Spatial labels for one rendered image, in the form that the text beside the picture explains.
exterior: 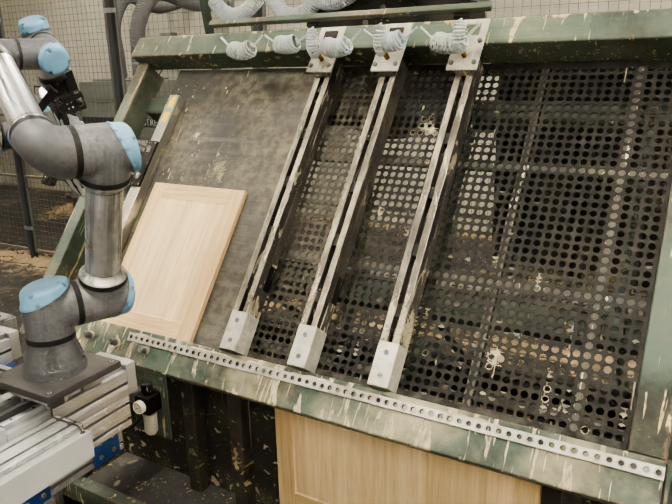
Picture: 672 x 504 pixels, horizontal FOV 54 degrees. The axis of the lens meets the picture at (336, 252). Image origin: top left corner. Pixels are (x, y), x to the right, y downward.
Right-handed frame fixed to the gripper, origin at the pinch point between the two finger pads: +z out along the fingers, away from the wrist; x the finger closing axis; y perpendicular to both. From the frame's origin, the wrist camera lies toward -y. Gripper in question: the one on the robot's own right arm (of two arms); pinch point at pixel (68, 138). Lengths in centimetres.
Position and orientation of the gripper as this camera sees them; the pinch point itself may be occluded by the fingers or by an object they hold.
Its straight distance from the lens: 210.7
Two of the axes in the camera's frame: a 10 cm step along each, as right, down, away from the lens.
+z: 0.5, 7.2, 6.9
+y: 7.5, -4.8, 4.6
